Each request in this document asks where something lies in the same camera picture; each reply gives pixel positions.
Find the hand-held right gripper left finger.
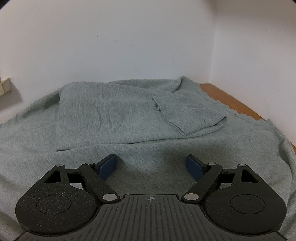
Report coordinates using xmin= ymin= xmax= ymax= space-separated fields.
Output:
xmin=44 ymin=154 xmax=121 ymax=205

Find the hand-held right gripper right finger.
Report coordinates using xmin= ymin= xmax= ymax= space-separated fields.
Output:
xmin=181 ymin=154 xmax=258 ymax=204

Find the grey sweatshirt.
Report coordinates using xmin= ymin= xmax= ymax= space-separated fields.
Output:
xmin=0 ymin=76 xmax=296 ymax=241

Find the beige window sill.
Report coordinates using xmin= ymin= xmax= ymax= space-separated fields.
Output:
xmin=0 ymin=78 xmax=12 ymax=95

